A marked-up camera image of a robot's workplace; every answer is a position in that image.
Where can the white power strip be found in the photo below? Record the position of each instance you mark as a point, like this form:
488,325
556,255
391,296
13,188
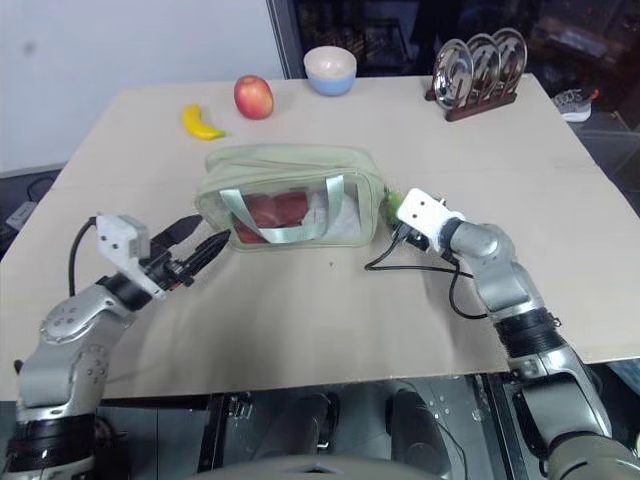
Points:
20,216

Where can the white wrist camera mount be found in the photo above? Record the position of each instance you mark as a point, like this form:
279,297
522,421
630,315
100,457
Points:
422,212
120,237

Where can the dark wooden plate rack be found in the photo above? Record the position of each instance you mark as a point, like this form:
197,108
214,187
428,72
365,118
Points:
475,107

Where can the yellow banana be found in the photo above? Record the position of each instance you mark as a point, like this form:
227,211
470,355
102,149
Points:
197,125

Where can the grey sneaker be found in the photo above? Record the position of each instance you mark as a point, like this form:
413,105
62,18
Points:
575,105

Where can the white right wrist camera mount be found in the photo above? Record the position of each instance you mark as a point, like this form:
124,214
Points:
422,212

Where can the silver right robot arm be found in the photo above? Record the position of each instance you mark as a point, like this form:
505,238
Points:
505,280

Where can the round metal plate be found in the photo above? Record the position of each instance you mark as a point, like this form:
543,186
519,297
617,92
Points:
450,75
486,62
512,52

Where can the grey robot torso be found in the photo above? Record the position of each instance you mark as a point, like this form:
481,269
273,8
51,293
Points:
380,470

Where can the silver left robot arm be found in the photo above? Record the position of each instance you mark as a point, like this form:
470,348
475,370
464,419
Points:
75,330

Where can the red item inside pouch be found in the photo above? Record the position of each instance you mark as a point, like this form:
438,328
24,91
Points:
275,210

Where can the white item inside pouch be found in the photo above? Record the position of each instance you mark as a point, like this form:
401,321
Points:
340,220

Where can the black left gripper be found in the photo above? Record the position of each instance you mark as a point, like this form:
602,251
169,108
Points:
167,270

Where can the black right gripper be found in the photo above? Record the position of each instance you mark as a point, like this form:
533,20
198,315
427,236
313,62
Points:
415,239

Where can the green pouch with clear window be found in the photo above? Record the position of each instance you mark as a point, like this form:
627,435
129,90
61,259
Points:
300,170

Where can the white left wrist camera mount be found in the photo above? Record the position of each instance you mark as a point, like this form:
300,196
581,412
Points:
120,237

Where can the red apple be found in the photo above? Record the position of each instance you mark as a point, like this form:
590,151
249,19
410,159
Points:
253,97

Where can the blue and cream bowl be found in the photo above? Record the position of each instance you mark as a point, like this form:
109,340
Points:
330,75

